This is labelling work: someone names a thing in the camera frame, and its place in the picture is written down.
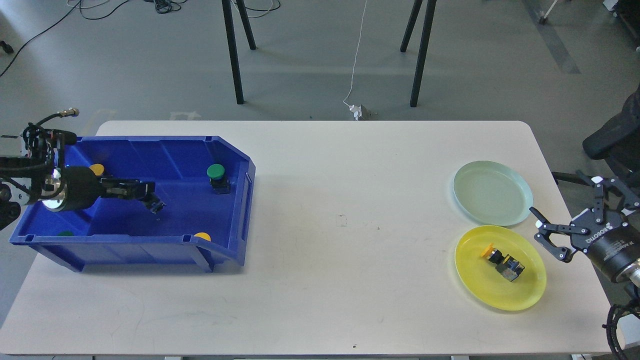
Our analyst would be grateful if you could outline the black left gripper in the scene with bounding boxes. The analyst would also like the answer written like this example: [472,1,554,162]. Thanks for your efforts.
[42,166,160,212]

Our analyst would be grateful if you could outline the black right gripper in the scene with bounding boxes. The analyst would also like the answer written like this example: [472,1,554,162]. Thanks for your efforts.
[529,170,640,286]

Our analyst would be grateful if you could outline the yellow push button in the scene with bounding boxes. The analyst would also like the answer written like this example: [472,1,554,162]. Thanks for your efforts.
[480,243,526,282]

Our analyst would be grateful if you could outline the green push button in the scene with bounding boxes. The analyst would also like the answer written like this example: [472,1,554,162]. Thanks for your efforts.
[206,163,231,195]
[142,198,166,214]

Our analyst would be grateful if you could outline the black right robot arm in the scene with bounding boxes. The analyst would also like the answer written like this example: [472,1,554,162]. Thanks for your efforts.
[529,170,640,360]

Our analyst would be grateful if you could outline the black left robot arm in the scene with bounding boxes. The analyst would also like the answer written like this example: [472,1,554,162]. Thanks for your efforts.
[0,107,165,228]

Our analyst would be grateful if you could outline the yellow button at bin back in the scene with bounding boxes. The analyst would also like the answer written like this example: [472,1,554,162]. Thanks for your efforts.
[89,163,106,177]

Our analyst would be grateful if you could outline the yellow button at bin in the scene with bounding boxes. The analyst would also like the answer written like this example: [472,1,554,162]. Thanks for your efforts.
[194,232,211,242]
[89,163,106,177]

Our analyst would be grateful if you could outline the yellow button at bin front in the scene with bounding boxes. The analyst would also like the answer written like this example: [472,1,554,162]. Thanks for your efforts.
[194,232,211,242]

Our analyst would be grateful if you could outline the yellow plate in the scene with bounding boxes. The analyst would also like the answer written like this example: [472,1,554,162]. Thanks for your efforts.
[454,225,547,312]

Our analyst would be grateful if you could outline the light green plate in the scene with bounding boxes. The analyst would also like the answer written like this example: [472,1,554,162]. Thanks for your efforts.
[451,161,534,227]

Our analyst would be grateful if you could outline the blue plastic bin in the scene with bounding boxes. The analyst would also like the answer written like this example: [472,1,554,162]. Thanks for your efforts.
[9,136,256,272]

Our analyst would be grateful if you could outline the black tripod left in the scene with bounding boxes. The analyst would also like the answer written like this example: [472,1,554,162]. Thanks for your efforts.
[221,0,257,105]

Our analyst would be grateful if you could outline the black tripod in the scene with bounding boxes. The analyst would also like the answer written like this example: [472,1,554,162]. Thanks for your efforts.
[399,0,438,109]
[221,0,257,105]

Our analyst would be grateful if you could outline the black tripod right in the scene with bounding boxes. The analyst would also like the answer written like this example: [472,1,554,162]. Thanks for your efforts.
[399,0,438,109]

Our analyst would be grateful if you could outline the black floor cables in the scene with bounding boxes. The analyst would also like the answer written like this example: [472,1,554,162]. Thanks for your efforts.
[0,0,281,79]

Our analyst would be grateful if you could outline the white cable with plug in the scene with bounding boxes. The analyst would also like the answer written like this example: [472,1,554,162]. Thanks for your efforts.
[342,0,368,121]

